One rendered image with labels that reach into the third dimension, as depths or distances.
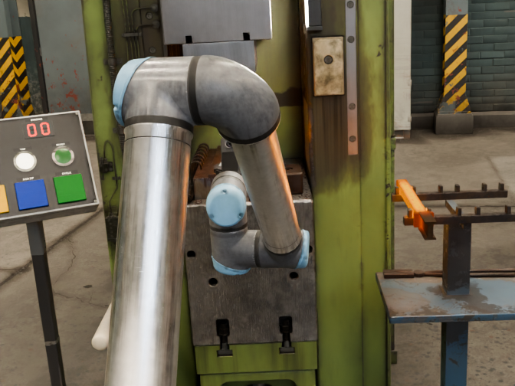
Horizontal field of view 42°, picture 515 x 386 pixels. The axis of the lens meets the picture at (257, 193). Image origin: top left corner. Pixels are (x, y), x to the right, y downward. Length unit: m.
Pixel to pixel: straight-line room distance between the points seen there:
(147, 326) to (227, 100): 0.38
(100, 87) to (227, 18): 0.47
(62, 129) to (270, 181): 0.82
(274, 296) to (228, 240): 0.50
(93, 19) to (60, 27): 6.67
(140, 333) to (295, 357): 1.13
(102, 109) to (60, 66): 6.70
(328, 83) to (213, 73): 0.99
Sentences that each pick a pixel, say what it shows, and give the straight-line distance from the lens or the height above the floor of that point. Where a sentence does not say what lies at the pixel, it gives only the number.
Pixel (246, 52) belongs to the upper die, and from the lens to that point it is 1.93.
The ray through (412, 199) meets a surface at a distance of 1.80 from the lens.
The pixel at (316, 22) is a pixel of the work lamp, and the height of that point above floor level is 1.40.
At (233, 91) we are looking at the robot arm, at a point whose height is 1.33.
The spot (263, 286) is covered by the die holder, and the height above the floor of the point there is 0.65.
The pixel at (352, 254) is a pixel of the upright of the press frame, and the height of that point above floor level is 0.66.
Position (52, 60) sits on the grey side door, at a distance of 8.87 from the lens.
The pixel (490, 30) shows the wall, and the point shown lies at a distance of 7.93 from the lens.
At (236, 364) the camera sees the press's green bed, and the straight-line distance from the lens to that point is 2.15.
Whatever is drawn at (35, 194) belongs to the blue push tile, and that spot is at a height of 1.01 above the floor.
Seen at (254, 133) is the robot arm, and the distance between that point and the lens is 1.15.
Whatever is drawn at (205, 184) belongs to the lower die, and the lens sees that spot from 1.99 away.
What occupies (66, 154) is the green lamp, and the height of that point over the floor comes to 1.09.
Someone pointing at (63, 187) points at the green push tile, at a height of 1.02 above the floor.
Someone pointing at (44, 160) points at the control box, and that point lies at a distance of 1.92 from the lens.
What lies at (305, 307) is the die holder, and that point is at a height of 0.58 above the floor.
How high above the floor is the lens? 1.46
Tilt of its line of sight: 15 degrees down
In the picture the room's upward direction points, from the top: 3 degrees counter-clockwise
